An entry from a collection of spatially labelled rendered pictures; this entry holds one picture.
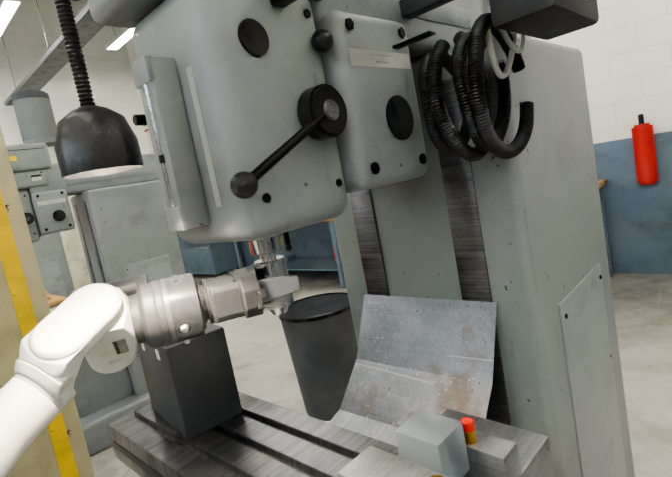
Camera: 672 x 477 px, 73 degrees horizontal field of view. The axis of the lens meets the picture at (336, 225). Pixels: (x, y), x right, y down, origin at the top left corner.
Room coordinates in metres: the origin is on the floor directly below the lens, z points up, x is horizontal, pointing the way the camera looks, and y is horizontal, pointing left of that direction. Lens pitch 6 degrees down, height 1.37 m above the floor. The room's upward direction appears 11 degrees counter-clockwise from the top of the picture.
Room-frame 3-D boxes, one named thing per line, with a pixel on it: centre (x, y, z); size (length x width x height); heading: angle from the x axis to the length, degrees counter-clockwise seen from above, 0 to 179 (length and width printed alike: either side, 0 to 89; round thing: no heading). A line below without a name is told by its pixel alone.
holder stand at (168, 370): (0.94, 0.38, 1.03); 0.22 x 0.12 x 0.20; 38
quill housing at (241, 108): (0.66, 0.10, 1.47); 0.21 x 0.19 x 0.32; 46
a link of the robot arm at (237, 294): (0.62, 0.19, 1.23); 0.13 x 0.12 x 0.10; 21
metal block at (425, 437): (0.49, -0.06, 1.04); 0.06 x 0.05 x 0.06; 44
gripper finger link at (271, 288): (0.63, 0.10, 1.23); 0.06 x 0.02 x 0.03; 111
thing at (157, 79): (0.58, 0.18, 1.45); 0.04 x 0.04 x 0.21; 46
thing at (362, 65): (0.80, -0.03, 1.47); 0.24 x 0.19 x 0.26; 46
